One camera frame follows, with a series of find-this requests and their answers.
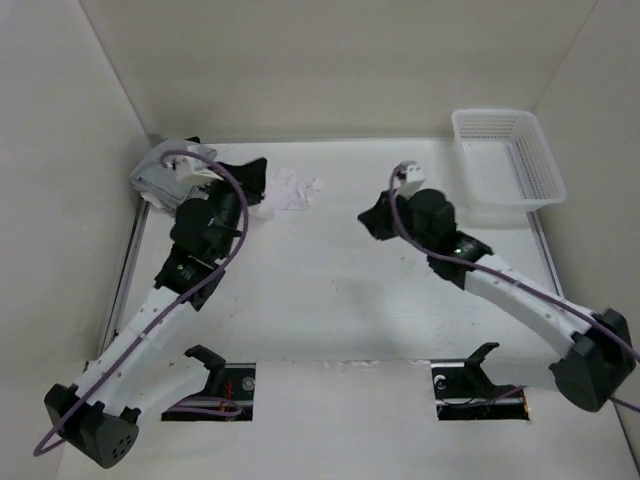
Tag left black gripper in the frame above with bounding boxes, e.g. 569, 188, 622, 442
199, 158, 270, 259

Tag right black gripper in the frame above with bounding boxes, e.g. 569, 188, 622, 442
357, 188, 435, 254

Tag white tank top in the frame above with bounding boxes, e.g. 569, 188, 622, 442
250, 169, 324, 220

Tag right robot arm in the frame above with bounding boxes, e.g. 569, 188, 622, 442
357, 189, 639, 412

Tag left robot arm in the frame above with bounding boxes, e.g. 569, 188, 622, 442
33, 150, 268, 469

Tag folded grey tank tops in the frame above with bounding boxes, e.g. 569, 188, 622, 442
130, 139, 217, 217

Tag white plastic basket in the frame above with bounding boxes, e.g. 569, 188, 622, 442
451, 108, 567, 215

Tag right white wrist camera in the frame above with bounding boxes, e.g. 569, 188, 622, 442
392, 161, 425, 198

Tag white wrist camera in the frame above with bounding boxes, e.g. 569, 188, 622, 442
392, 161, 425, 198
162, 155, 222, 187

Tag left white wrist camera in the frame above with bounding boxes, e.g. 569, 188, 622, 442
162, 155, 222, 187

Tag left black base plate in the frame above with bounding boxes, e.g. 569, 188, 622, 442
161, 363, 257, 422

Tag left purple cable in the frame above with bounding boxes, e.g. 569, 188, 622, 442
32, 149, 251, 457

